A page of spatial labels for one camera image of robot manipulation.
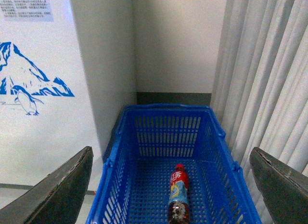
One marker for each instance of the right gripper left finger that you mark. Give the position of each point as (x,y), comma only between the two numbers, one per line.
(57,199)

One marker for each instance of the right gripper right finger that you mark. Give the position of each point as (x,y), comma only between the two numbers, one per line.
(284,190)

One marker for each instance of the red iced tea bottle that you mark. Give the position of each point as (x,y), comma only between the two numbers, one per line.
(178,204)

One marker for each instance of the blue plastic shopping basket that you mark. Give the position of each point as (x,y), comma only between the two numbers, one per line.
(149,142)

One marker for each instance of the white blue chest freezer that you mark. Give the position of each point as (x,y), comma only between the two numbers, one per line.
(66,72)

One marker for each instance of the white vertical blinds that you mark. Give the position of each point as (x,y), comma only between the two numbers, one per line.
(260,92)

